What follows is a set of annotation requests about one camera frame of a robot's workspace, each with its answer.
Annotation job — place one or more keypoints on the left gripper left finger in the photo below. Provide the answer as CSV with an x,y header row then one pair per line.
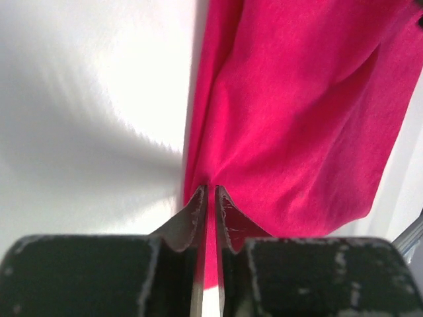
x,y
157,274

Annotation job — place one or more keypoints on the left aluminium corner post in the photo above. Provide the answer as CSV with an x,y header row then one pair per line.
x,y
408,241

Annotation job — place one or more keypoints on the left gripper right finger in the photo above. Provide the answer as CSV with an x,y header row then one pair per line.
x,y
262,275

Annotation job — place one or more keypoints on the pink t shirt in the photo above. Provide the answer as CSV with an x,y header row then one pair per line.
x,y
298,105

